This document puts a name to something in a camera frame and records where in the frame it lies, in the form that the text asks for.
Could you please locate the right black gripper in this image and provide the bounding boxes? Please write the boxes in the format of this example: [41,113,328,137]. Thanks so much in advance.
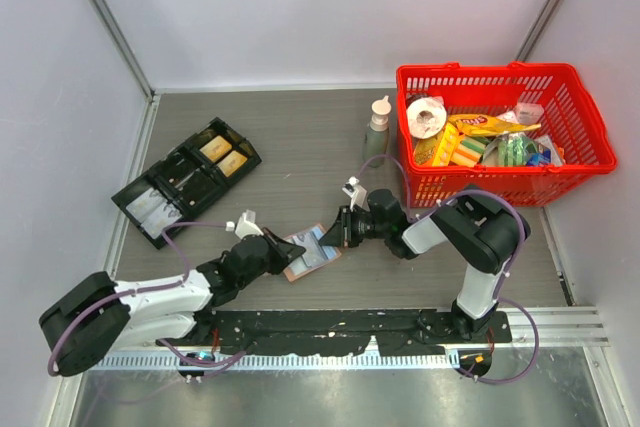
[320,204,390,247]

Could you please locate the pink card holder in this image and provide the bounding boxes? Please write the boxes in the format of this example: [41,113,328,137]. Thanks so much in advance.
[283,224,341,283]

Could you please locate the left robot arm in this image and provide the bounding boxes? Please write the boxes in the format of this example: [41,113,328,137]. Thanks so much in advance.
[39,229,306,377]

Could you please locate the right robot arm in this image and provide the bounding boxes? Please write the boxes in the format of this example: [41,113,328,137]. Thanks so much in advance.
[319,184,531,342]

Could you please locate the gold card stack lower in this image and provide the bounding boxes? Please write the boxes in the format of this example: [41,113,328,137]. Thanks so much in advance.
[217,150,248,178]

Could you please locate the gold card stack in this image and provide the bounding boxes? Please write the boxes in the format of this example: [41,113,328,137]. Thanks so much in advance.
[217,150,248,178]
[199,135,232,163]

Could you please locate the black card organizer tray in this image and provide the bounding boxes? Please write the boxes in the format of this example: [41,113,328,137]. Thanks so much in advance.
[112,117,262,249]

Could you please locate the silver card stack lower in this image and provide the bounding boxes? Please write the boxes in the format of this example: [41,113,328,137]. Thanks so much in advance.
[141,205,182,239]

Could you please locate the silver card stack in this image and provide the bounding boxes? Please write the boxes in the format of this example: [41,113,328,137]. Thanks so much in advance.
[126,188,165,223]
[141,205,182,239]

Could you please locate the gold card stack upper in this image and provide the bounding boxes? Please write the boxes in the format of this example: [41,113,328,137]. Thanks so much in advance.
[199,135,232,163]

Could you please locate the silver card stack upper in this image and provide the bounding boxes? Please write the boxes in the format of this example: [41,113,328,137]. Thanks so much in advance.
[126,188,165,223]

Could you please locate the green pump bottle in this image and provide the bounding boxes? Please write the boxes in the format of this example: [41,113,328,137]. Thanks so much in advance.
[363,95,392,168]

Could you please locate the yellow green sponge pack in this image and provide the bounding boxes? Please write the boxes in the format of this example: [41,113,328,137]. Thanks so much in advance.
[429,123,487,167]

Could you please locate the toilet paper roll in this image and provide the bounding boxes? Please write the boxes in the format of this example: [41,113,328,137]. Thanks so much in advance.
[406,96,448,140]

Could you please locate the yellow chips bag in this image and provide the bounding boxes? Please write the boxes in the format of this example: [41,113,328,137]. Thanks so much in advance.
[448,114,541,137]

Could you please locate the green packaged item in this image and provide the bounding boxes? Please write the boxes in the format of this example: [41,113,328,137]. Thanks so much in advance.
[497,133,527,167]

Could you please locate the blue packaged item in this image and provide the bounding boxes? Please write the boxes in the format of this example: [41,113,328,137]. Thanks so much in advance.
[525,144,564,167]

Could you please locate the white small packet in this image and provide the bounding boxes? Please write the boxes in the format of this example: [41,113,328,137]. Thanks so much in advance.
[513,102,545,125]

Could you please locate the red shopping basket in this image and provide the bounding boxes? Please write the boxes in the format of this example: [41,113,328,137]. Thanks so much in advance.
[396,62,618,208]

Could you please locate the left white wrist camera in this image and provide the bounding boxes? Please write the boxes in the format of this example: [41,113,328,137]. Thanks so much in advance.
[225,209,263,239]

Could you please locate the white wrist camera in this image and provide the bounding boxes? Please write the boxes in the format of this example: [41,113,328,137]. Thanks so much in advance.
[342,176,367,211]
[225,209,263,239]

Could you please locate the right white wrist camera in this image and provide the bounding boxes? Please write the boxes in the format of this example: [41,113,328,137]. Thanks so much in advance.
[342,176,367,211]

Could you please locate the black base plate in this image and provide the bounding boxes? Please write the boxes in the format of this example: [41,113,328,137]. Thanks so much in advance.
[168,309,512,357]

